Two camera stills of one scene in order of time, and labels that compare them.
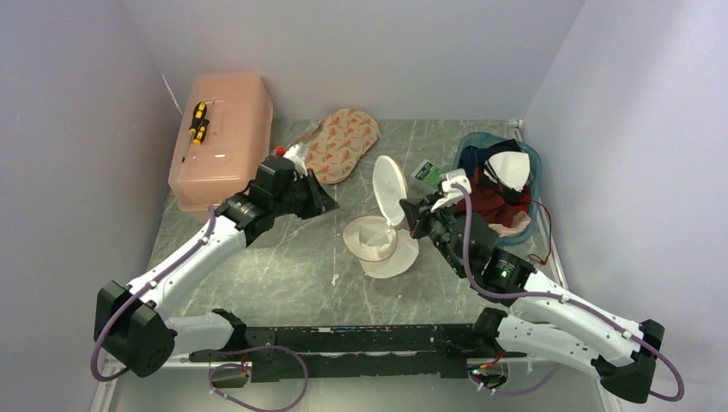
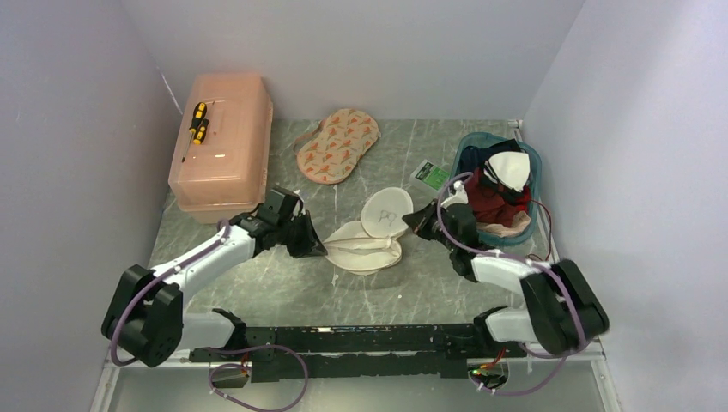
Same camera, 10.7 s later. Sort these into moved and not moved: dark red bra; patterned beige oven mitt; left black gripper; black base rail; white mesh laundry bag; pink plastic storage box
Moved: white mesh laundry bag; left black gripper
Not moved: black base rail; patterned beige oven mitt; dark red bra; pink plastic storage box
